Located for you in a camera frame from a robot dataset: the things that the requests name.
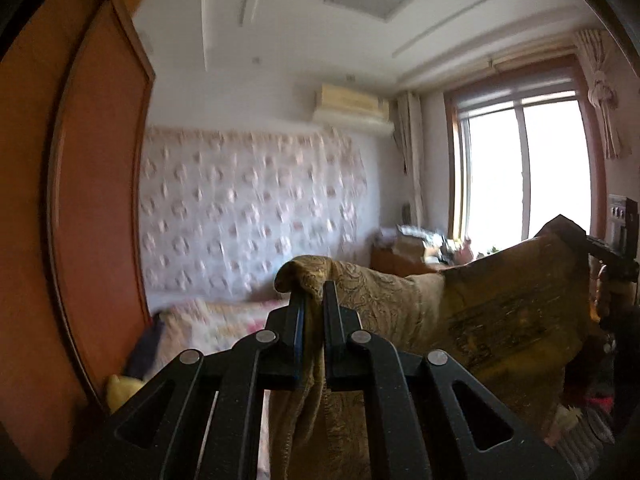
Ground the white circle-patterned curtain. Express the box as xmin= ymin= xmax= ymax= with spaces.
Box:
xmin=139 ymin=127 xmax=367 ymax=304

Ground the white wall air conditioner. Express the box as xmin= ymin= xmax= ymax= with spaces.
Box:
xmin=311 ymin=84 xmax=395 ymax=136

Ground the long wooden sideboard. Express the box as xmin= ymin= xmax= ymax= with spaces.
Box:
xmin=369 ymin=247 xmax=447 ymax=278

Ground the tied beige window curtain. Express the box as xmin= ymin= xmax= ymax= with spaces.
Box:
xmin=574 ymin=28 xmax=629 ymax=159

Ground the brown gold patterned garment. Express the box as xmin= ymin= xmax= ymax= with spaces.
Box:
xmin=269 ymin=228 xmax=589 ymax=479

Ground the bright window with frame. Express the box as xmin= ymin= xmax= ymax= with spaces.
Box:
xmin=444 ymin=54 xmax=606 ymax=249

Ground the dark blue blanket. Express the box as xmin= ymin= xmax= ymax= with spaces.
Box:
xmin=122 ymin=312 xmax=165 ymax=380

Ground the pink figurine on sideboard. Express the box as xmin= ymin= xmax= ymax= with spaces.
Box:
xmin=454 ymin=237 xmax=474 ymax=266

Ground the red-brown wooden wardrobe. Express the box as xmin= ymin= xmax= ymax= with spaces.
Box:
xmin=1 ymin=0 xmax=155 ymax=479

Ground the yellow plush toy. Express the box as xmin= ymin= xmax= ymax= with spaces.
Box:
xmin=106 ymin=375 xmax=145 ymax=413

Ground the pink floral bed quilt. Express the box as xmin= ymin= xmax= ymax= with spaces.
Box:
xmin=144 ymin=298 xmax=288 ymax=380

